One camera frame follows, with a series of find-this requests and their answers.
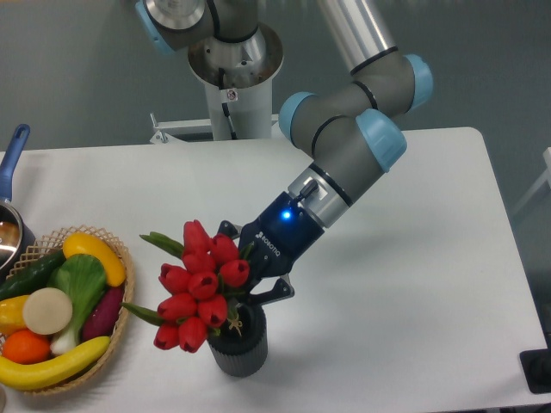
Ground woven wicker basket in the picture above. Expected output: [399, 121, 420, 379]
[1, 225, 135, 396]

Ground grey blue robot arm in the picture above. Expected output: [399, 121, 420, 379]
[135, 1, 433, 306]

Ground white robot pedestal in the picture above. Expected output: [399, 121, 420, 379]
[151, 22, 283, 144]

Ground black device at table edge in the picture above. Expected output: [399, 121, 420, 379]
[519, 348, 550, 394]

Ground blue handled saucepan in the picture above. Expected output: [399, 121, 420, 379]
[1, 124, 35, 282]

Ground yellow banana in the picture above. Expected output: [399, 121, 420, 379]
[1, 336, 111, 391]

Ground black cable on pedestal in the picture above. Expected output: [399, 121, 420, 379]
[217, 67, 238, 140]

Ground orange fruit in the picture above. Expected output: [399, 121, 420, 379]
[3, 330, 50, 365]

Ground red tulip bouquet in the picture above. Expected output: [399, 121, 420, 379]
[122, 220, 252, 353]

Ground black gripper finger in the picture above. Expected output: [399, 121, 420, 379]
[217, 220, 242, 240]
[242, 275, 295, 306]

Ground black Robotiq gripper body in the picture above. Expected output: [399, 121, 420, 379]
[239, 192, 324, 282]

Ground beige round disc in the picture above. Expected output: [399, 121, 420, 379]
[22, 287, 72, 336]

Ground purple sweet potato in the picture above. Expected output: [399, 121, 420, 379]
[81, 287, 124, 342]

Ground green bok choy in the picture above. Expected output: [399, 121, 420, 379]
[46, 254, 107, 356]

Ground green cucumber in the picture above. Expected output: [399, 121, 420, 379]
[1, 250, 65, 300]

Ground yellow bell pepper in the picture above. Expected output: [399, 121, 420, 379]
[0, 294, 29, 336]

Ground dark grey ribbed vase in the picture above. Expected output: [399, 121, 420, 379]
[207, 305, 268, 378]

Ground white furniture leg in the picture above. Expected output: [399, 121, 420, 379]
[512, 147, 550, 220]

